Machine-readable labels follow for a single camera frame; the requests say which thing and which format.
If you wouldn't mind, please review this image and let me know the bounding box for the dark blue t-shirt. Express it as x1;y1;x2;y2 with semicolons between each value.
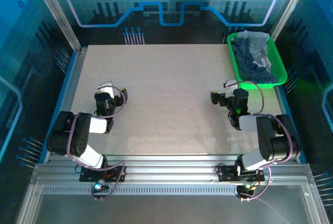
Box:
230;38;279;84

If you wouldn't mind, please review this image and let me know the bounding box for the green plastic tray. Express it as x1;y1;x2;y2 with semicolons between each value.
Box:
227;32;288;90

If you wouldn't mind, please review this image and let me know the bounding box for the small black LED connector board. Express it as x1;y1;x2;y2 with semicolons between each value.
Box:
91;182;110;199
236;183;257;200

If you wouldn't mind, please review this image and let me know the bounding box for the grey metal sheet panel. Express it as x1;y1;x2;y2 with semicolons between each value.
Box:
32;194;314;224

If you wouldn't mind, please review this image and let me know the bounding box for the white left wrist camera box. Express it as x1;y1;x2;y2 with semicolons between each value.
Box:
97;81;114;99

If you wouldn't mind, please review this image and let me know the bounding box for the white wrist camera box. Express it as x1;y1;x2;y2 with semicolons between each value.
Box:
97;81;114;99
224;78;239;89

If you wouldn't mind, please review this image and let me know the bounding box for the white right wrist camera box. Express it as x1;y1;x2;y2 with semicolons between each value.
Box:
224;78;239;89

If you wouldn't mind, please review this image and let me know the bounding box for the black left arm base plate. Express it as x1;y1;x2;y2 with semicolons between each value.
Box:
79;165;126;182

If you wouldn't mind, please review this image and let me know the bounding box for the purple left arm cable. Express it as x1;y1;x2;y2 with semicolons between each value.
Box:
66;85;128;202

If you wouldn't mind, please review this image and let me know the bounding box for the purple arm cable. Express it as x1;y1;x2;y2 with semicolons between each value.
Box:
66;85;128;202
225;80;294;202

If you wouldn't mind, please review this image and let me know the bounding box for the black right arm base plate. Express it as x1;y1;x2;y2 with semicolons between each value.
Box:
216;163;265;182

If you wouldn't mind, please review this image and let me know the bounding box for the aluminium frame rail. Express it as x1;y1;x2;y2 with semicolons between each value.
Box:
30;153;317;187

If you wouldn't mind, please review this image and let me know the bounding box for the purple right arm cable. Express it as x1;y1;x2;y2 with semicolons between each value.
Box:
225;80;294;202

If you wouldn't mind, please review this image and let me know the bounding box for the slotted grey cable duct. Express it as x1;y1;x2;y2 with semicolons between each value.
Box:
41;186;241;196

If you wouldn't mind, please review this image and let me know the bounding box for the aluminium frame post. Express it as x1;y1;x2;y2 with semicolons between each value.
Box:
29;0;82;53
269;0;313;43

